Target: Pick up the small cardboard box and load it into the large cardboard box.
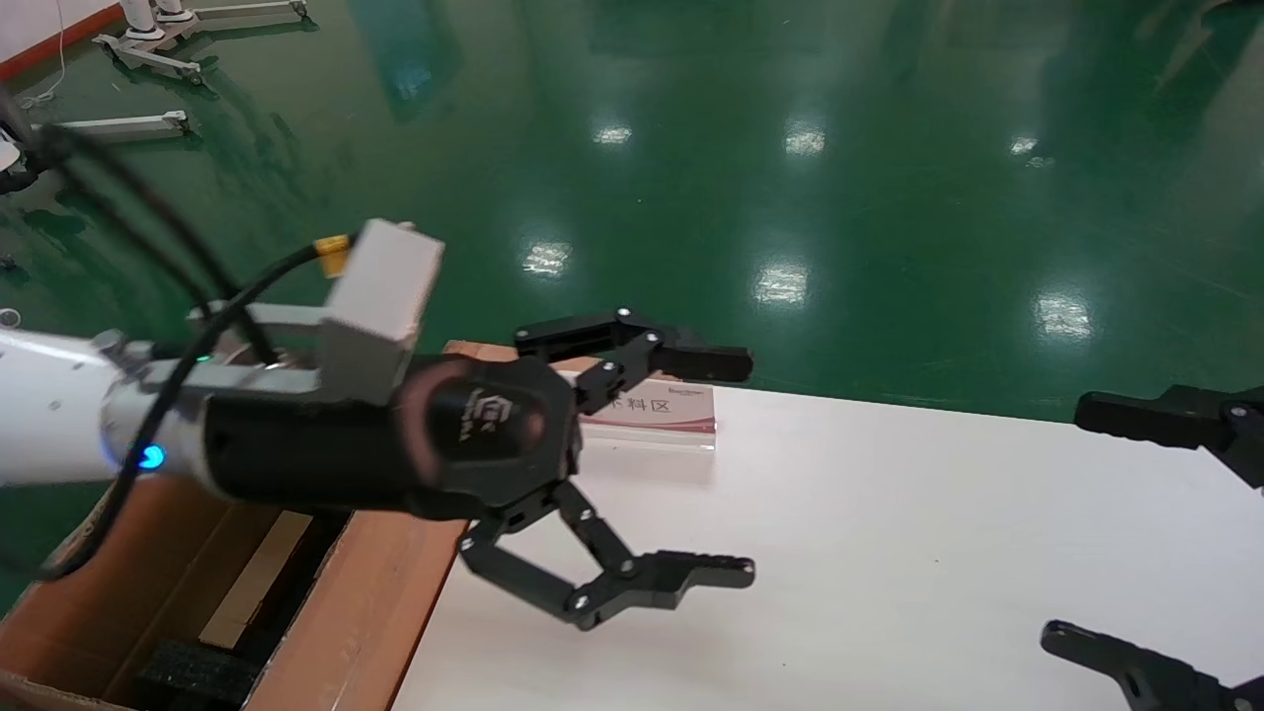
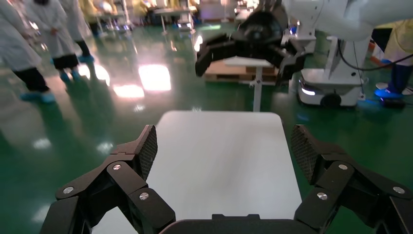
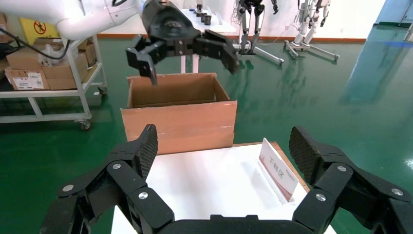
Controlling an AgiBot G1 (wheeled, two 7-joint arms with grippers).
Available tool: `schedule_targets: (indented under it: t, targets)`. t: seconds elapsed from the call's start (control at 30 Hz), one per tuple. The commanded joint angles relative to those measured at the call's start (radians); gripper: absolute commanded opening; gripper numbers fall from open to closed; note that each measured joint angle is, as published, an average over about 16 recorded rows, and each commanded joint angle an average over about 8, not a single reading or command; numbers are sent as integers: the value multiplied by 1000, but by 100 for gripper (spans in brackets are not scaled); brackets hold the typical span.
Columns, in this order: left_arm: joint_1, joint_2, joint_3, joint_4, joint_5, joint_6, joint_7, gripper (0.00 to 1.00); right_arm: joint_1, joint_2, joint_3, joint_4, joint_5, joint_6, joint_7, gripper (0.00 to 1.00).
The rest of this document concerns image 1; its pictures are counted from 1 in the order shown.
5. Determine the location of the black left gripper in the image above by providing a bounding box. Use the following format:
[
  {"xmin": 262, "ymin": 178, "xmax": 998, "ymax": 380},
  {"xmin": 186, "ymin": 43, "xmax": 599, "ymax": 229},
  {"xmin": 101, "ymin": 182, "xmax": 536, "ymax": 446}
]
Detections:
[{"xmin": 202, "ymin": 308, "xmax": 757, "ymax": 632}]

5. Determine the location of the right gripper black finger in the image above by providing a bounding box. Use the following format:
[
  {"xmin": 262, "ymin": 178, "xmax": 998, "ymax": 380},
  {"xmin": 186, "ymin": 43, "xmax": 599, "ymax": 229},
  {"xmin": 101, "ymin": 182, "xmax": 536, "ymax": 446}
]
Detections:
[
  {"xmin": 1073, "ymin": 387, "xmax": 1264, "ymax": 490},
  {"xmin": 1040, "ymin": 622, "xmax": 1264, "ymax": 711}
]

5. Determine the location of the acrylic sign with Chinese text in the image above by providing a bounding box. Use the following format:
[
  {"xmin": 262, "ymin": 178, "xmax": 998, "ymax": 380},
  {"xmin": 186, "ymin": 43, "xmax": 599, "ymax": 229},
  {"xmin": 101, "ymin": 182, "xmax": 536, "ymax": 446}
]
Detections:
[{"xmin": 578, "ymin": 380, "xmax": 717, "ymax": 452}]

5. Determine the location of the black humanoid robot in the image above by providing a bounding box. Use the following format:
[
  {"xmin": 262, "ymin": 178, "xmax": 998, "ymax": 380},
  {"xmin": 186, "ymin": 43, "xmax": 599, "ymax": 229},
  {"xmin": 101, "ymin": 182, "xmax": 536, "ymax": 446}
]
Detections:
[{"xmin": 0, "ymin": 84, "xmax": 72, "ymax": 195}]

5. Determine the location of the black foam block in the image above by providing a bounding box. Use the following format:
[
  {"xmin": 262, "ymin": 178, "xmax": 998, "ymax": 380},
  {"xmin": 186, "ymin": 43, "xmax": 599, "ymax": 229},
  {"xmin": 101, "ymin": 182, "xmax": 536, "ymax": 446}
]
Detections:
[{"xmin": 138, "ymin": 639, "xmax": 264, "ymax": 706}]

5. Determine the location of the silver camera bracket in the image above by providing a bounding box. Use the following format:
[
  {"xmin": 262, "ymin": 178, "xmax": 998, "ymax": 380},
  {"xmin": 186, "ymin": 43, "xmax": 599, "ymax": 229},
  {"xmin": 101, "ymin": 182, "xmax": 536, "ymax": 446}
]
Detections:
[{"xmin": 190, "ymin": 299, "xmax": 396, "ymax": 398}]

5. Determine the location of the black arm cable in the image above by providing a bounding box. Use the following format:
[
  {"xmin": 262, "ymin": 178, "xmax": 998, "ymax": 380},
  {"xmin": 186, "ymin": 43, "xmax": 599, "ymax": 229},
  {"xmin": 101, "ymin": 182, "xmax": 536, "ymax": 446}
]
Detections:
[{"xmin": 0, "ymin": 123, "xmax": 353, "ymax": 584}]

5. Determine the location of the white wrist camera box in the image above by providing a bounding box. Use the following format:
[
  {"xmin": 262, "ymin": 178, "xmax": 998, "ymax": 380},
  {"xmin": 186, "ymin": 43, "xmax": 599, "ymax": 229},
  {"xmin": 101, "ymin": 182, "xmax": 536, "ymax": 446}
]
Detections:
[{"xmin": 321, "ymin": 219, "xmax": 446, "ymax": 374}]

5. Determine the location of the large open cardboard box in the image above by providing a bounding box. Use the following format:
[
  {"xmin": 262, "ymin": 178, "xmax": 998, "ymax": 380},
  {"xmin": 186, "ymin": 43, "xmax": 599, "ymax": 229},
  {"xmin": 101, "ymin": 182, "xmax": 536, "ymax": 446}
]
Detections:
[{"xmin": 0, "ymin": 479, "xmax": 471, "ymax": 711}]

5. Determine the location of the white stand of black humanoid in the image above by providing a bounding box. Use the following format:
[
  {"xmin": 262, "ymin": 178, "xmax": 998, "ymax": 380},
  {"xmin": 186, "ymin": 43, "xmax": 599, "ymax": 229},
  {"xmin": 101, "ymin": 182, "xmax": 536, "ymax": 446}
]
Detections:
[{"xmin": 30, "ymin": 111, "xmax": 190, "ymax": 151}]

